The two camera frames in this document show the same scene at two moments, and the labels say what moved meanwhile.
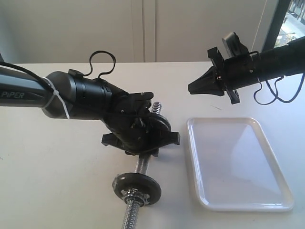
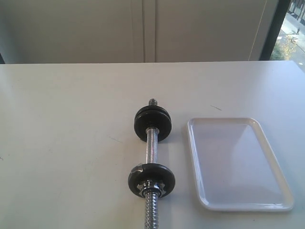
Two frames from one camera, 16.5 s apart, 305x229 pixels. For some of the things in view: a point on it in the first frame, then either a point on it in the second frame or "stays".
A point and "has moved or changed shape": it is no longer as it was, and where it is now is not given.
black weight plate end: (161, 119) has moved or changed shape
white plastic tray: (234, 167) stays
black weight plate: (137, 181) -> (151, 171)
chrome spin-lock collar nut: (134, 197) -> (150, 190)
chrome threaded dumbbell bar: (132, 211) -> (151, 206)
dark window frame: (274, 27) stays
